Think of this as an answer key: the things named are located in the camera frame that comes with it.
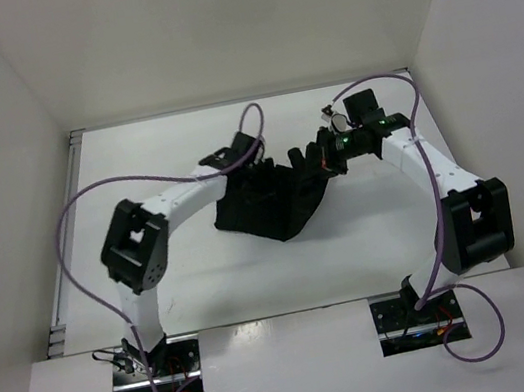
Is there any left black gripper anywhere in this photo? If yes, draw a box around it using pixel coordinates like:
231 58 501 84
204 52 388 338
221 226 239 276
236 154 284 209

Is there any black skirt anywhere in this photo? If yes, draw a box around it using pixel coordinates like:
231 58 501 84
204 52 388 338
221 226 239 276
214 142 332 242

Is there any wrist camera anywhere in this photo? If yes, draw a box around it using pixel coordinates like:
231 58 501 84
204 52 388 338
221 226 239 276
343 89 385 126
231 131 265 161

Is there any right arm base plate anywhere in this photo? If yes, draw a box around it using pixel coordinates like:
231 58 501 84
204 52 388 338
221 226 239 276
369 292 471 357

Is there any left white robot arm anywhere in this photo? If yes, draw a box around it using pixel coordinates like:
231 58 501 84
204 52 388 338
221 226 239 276
100 141 264 378

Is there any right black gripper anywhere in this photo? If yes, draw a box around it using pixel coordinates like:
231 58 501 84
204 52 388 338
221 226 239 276
292 119 370 183

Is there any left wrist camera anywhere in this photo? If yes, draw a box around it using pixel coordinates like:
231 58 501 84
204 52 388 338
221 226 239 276
231 131 265 161

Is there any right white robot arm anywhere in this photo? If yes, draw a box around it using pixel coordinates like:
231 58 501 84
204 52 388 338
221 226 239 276
316 113 515 324

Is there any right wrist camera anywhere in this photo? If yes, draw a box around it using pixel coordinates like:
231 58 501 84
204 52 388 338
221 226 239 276
343 89 385 126

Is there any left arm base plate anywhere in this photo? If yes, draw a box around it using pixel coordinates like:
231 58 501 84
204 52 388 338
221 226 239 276
92 335 204 392

